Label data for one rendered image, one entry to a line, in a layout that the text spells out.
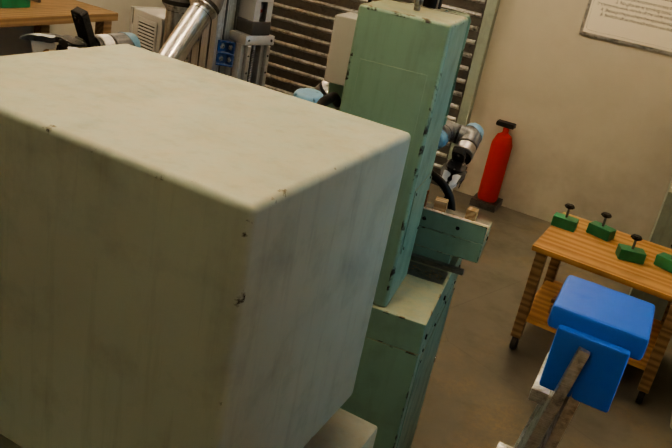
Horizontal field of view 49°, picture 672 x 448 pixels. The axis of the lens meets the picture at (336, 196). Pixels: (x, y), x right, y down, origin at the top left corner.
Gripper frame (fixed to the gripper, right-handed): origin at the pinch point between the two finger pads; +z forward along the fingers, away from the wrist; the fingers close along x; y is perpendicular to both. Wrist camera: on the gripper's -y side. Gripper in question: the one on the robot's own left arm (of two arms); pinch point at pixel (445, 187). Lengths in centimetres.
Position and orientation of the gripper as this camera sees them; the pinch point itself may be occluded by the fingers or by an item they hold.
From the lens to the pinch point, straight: 258.5
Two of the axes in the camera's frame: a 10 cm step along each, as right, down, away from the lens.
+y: -0.7, 6.5, 7.6
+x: -9.0, -3.6, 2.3
